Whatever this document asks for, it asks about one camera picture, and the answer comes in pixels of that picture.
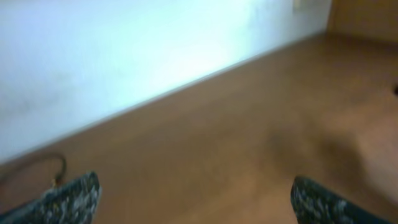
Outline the black cable with gold plugs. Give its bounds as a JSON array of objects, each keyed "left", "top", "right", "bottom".
[{"left": 0, "top": 152, "right": 67, "bottom": 188}]

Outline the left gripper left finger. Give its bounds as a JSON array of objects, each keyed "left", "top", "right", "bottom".
[{"left": 1, "top": 172, "right": 101, "bottom": 224}]

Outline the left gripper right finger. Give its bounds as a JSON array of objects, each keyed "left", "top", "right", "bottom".
[{"left": 290, "top": 176, "right": 389, "bottom": 224}]

